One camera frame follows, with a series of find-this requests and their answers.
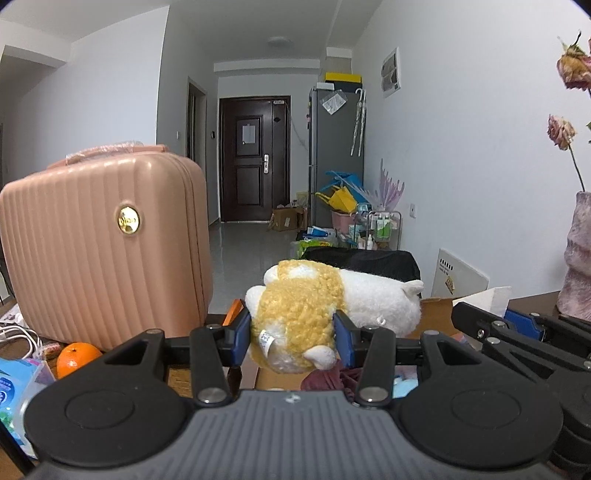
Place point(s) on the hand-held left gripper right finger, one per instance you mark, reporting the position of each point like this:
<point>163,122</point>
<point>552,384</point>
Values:
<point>344,341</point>

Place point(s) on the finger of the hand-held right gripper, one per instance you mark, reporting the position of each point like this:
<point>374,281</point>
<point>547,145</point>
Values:
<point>521,321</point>
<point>475,318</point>

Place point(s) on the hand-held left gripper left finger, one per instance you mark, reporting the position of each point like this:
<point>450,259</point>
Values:
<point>241,339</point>

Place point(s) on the white tissue paper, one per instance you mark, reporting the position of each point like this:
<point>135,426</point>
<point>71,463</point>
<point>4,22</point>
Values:
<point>489,300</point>

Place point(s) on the orange and white cardboard box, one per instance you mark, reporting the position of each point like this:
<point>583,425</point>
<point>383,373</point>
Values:
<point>438,316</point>

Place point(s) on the yellow and white plush toy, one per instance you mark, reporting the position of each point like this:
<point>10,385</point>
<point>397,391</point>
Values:
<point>295,314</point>

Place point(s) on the maroon cloth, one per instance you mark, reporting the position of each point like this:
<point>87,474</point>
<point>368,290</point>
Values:
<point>330,383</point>

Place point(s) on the white flat board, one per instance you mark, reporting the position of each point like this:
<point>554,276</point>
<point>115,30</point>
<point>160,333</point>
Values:
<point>461,274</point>

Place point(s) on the pink textured vase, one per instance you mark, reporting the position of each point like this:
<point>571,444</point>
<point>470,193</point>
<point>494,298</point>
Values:
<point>577,267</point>

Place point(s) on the black chair back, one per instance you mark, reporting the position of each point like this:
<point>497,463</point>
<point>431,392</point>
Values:
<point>369,263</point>

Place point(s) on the green packet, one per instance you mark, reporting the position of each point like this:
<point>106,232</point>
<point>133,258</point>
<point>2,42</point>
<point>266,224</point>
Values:
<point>314,248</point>

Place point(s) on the metal trolley rack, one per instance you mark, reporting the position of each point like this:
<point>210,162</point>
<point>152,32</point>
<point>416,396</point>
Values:
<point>381,228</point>

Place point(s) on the pink bucket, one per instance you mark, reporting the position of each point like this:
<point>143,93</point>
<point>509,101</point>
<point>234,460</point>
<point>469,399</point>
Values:
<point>342,220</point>

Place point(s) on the brown floor cardboard box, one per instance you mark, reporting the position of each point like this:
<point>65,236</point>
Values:
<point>285,219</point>

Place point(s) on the yellow bag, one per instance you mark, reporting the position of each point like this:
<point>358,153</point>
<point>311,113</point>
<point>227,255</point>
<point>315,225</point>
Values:
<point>341,199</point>

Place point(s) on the purple fairy wings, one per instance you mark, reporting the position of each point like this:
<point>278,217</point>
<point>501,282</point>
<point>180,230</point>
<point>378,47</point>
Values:
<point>391,187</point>

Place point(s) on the blue plastic stool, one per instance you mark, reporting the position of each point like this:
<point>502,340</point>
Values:
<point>344,177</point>

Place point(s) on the dark brown door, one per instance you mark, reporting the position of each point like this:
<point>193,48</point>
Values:
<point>251,175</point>

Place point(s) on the orange fruit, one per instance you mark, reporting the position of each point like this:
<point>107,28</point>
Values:
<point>76,360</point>

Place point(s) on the pink ribbed suitcase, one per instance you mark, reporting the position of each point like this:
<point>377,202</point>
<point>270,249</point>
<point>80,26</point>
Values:
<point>92,249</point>

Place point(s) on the grey refrigerator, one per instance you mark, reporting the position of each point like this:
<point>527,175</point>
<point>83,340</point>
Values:
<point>332,157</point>

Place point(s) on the small pink packet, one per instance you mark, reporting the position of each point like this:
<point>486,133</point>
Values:
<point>48,351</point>

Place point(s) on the clear folded umbrella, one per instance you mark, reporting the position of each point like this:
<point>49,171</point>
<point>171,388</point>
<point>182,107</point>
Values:
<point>359,120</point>

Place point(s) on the light blue tissue pack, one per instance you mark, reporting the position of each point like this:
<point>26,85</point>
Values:
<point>18,392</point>

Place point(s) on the white power strip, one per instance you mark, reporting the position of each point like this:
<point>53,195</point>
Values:
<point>9,317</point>

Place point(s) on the dried rose bouquet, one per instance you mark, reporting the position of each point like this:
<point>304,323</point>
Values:
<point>575,69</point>

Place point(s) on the yellow box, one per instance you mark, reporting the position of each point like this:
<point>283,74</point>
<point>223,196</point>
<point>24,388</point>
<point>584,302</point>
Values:
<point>344,77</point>

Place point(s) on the white wall electrical panel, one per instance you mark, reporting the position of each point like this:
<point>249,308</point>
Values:
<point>390,71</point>

